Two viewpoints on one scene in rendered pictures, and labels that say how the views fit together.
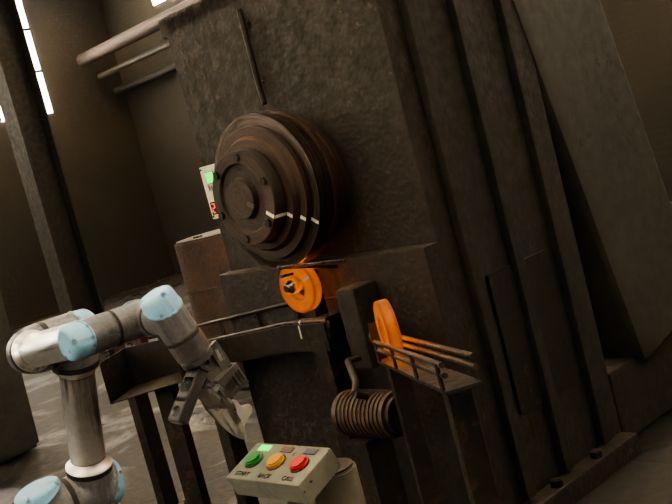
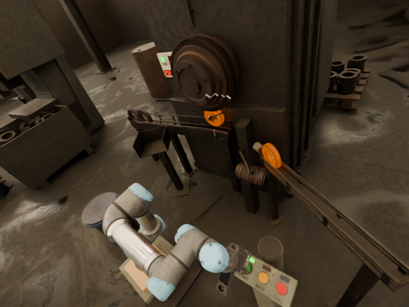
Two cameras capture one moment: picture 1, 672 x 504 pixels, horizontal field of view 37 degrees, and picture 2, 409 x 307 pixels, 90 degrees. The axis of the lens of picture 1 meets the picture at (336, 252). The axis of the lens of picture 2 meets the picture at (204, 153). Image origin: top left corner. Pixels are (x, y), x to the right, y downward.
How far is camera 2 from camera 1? 1.77 m
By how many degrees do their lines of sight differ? 34
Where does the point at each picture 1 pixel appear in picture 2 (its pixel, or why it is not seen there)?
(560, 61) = not seen: outside the picture
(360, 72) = (260, 14)
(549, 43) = not seen: outside the picture
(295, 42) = not seen: outside the picture
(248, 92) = (182, 17)
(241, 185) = (192, 80)
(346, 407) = (243, 174)
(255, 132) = (196, 50)
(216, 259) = (147, 58)
